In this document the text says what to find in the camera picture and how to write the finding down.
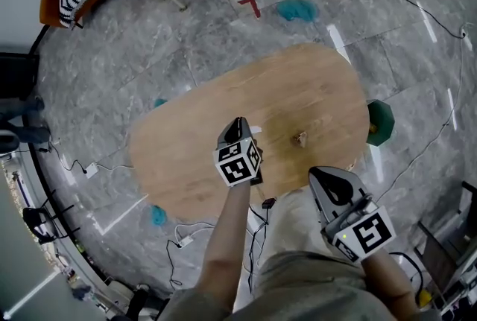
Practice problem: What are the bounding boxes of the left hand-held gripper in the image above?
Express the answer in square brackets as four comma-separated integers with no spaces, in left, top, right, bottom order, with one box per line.
[212,116,265,188]

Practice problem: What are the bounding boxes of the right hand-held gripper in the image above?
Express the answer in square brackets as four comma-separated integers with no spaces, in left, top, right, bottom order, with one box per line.
[307,165,397,264]

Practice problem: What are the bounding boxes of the green waste bin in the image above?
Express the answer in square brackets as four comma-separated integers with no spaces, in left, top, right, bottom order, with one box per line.
[365,98,396,147]

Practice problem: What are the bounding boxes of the person's left forearm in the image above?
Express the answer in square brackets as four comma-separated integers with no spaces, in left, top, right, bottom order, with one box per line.
[193,181,253,313]

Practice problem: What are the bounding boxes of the person's right forearm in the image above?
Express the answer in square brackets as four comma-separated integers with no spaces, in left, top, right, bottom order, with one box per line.
[359,248,419,317]

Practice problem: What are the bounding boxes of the oval wooden table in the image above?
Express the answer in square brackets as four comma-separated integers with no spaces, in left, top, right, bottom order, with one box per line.
[127,42,370,220]

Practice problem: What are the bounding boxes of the person's beige trousers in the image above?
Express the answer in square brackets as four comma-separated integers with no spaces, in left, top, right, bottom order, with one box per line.
[256,189,336,268]

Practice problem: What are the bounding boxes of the person's grey shirt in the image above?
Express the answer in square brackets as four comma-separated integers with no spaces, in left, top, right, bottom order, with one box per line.
[156,250,443,321]

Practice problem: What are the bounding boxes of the small teal cloth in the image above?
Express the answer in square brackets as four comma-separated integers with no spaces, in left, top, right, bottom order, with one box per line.
[150,204,168,227]

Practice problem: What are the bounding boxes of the red tape corner mark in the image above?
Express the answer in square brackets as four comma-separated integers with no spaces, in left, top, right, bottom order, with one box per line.
[237,0,262,19]

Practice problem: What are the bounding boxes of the large teal cloth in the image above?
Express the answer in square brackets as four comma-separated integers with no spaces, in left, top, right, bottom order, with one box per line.
[276,0,320,23]

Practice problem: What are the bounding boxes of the white tape corner mark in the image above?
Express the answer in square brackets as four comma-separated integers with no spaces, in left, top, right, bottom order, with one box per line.
[87,194,149,237]

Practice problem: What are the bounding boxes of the dark chair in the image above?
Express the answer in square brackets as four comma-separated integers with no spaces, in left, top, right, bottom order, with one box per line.
[22,192,81,244]

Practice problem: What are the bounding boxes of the grey oval backpack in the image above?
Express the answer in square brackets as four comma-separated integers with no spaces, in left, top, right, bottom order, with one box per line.
[0,129,20,153]

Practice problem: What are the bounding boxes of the right hand-held gripper camera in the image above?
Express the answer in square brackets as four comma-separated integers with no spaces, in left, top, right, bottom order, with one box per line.
[337,194,379,226]

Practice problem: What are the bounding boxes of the black cable with plug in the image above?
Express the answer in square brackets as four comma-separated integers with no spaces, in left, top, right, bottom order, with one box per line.
[247,197,277,294]

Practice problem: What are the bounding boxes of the black looped cable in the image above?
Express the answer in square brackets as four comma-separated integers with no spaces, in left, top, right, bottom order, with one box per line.
[389,251,426,294]

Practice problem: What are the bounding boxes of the thin white adapter cable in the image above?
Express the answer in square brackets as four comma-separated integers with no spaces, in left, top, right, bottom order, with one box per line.
[96,162,134,171]

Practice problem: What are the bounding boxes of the black power cable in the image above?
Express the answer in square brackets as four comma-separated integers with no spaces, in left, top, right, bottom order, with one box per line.
[165,240,183,290]

